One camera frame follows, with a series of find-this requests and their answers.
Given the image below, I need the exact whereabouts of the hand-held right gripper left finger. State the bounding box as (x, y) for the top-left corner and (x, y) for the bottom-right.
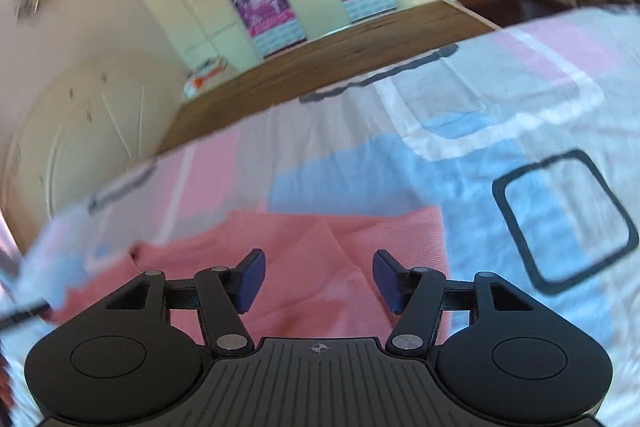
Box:
(92, 249), (267, 358)

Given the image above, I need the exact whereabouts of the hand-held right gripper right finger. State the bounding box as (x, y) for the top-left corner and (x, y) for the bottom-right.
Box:
(372, 249), (546, 357)

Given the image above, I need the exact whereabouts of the pink long-sleeve sweater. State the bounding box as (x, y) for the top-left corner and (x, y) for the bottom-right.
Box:
(47, 206), (451, 343)

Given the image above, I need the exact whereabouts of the bed with patterned sheet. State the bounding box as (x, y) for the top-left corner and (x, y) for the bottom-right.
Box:
(0, 4), (640, 427)

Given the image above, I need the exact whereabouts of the cream arched headboard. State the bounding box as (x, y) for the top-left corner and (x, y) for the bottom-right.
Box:
(0, 52), (188, 233)

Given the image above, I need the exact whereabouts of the wooden bed platform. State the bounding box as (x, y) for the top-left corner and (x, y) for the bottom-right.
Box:
(155, 0), (501, 158)

